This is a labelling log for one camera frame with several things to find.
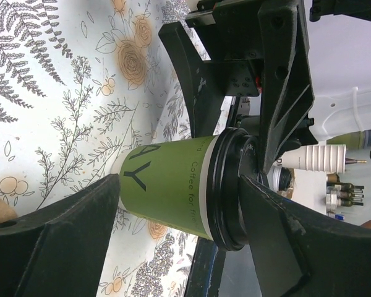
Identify background paper cup stacks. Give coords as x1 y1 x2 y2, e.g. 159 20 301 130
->
270 144 349 191

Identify single green paper cup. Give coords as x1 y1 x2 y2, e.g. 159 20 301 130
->
111 136 218 239

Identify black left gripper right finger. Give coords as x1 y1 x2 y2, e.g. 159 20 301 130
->
239 176 371 296

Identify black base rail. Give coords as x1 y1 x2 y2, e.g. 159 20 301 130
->
184 238 226 297

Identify black coffee cup lid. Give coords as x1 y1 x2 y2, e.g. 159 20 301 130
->
206 127 258 251

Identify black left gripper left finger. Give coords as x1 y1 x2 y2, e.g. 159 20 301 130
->
0 174 120 296

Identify background bottles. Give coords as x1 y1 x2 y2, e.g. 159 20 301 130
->
325 182 364 213

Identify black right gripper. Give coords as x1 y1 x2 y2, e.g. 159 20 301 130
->
158 1 371 173

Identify floral table mat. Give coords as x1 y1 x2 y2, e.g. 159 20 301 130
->
0 1 198 296

